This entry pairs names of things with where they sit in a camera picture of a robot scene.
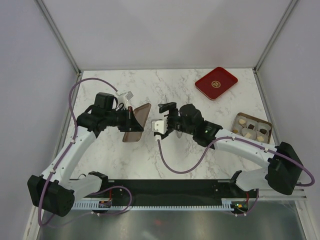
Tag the red square tray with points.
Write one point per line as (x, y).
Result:
(215, 83)

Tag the beige box lid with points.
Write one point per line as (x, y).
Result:
(141, 114)

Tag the brown chocolate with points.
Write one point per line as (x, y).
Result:
(251, 126)

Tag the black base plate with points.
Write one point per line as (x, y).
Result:
(179, 192)

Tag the steel tongs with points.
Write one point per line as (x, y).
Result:
(178, 133)

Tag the aluminium frame right post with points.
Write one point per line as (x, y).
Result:
(276, 33)

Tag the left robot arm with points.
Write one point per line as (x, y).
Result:
(53, 190)

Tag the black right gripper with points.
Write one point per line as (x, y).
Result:
(172, 111)

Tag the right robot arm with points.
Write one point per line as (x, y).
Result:
(280, 166)

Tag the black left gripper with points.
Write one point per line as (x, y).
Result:
(131, 124)

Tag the aluminium frame post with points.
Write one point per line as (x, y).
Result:
(276, 33)
(57, 34)

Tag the white cable duct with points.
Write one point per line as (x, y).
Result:
(92, 204)

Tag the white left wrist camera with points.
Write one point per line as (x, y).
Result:
(124, 99)

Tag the aluminium frame left post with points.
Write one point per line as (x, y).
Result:
(57, 34)

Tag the white oval chocolate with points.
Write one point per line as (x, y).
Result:
(260, 138)

